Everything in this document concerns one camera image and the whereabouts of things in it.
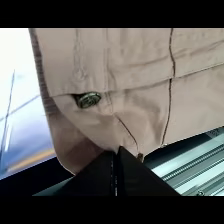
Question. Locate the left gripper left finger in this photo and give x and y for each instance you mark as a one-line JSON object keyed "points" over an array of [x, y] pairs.
{"points": [[96, 180]]}

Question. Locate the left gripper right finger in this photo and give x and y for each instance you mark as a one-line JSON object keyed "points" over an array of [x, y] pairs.
{"points": [[140, 180]]}

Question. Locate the beige shirt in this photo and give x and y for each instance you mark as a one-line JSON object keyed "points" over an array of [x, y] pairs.
{"points": [[126, 83]]}

